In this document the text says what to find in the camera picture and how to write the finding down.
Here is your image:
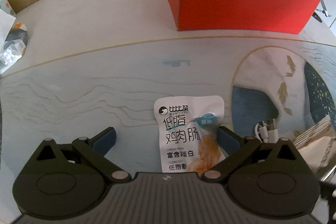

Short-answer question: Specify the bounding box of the white chicken sausage pouch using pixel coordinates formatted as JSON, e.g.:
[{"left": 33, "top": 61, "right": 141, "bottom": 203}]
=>
[{"left": 154, "top": 96, "right": 225, "bottom": 176}]

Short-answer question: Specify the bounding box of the white usb cable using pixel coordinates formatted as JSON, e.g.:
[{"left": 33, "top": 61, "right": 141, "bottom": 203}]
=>
[{"left": 253, "top": 120, "right": 280, "bottom": 143}]

